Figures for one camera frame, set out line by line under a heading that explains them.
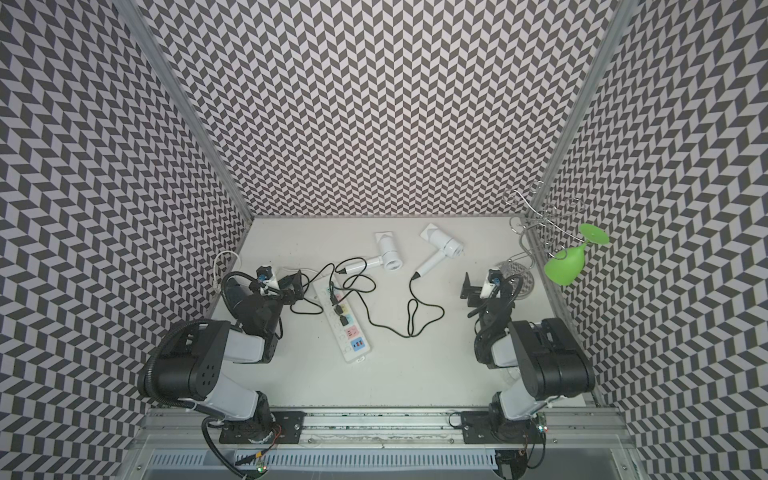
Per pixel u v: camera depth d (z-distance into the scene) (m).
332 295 0.91
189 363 0.45
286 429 0.72
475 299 0.80
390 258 1.01
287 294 0.80
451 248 1.02
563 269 0.79
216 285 1.00
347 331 0.87
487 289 0.77
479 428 0.72
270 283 0.76
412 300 0.96
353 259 0.97
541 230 1.18
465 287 0.84
